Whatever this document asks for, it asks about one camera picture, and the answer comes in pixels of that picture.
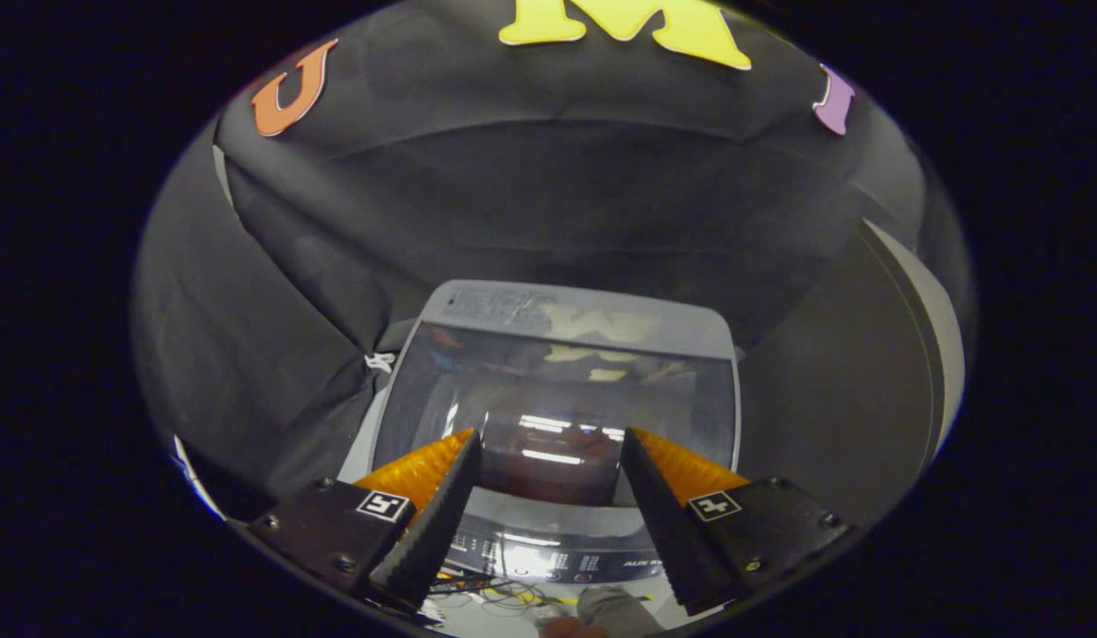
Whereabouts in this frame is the person's grey clothing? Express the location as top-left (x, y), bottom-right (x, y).
top-left (577, 585), bottom-right (666, 635)

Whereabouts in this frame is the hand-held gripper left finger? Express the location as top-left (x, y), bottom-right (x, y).
top-left (245, 428), bottom-right (484, 612)

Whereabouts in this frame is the grey washing machine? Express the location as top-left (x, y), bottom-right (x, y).
top-left (336, 279), bottom-right (746, 587)

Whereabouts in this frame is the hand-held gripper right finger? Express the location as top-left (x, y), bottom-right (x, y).
top-left (621, 427), bottom-right (852, 617)

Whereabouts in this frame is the black backdrop cloth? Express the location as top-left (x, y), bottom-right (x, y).
top-left (132, 0), bottom-right (975, 524)

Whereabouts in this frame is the white and blue object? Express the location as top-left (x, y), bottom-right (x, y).
top-left (170, 434), bottom-right (229, 522)

